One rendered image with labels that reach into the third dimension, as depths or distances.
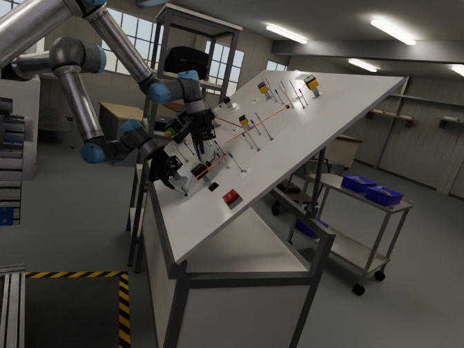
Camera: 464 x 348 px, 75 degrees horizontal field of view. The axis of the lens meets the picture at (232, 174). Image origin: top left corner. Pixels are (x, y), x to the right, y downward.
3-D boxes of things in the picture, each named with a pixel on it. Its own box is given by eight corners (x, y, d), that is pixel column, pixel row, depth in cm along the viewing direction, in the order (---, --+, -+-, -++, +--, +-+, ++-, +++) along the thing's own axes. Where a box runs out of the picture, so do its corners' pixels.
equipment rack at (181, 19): (126, 267, 231) (166, 2, 182) (125, 228, 285) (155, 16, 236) (190, 266, 250) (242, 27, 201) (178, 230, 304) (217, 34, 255)
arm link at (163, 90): (146, 102, 116) (172, 96, 121) (159, 108, 108) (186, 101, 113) (142, 81, 112) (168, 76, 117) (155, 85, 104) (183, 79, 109)
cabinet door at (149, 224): (148, 272, 167) (159, 207, 157) (141, 225, 216) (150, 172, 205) (152, 272, 168) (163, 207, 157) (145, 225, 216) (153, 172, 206)
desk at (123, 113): (111, 166, 442) (117, 117, 423) (94, 142, 545) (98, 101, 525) (156, 168, 482) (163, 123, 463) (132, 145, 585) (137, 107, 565)
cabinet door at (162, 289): (158, 359, 118) (175, 273, 108) (147, 273, 167) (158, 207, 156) (165, 358, 119) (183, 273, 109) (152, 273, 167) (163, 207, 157)
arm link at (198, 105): (186, 103, 114) (181, 102, 121) (189, 115, 115) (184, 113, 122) (205, 99, 116) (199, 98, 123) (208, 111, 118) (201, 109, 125)
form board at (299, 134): (148, 162, 207) (147, 160, 206) (265, 72, 213) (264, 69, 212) (178, 265, 102) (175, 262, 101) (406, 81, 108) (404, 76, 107)
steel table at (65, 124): (63, 121, 651) (68, 64, 621) (76, 149, 482) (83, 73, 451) (17, 115, 605) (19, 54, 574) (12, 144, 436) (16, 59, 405)
